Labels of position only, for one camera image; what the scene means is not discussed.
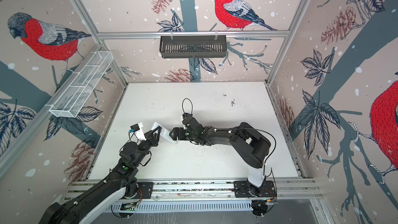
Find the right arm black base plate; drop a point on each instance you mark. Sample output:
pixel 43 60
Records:
pixel 244 189

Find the aluminium cross bar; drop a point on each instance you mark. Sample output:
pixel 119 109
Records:
pixel 155 35

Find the black hanging basket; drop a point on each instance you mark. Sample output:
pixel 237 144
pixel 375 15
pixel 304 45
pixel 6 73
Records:
pixel 186 47

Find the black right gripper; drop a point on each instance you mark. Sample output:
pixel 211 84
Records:
pixel 182 136

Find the white perforated cable duct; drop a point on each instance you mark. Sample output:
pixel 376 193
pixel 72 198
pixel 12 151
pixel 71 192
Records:
pixel 149 207

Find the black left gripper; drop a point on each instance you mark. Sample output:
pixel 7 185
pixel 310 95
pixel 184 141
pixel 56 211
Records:
pixel 151 139

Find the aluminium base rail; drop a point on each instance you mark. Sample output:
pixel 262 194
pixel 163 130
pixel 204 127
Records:
pixel 221 189

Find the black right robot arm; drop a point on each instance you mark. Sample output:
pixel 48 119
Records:
pixel 251 145

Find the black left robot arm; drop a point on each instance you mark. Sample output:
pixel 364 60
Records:
pixel 120 183

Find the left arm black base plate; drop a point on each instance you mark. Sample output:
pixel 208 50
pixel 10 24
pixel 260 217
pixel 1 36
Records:
pixel 139 190

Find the white remote control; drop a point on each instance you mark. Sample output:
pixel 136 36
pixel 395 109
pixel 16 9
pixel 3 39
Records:
pixel 163 132

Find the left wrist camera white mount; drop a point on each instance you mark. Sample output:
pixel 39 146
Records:
pixel 137 131

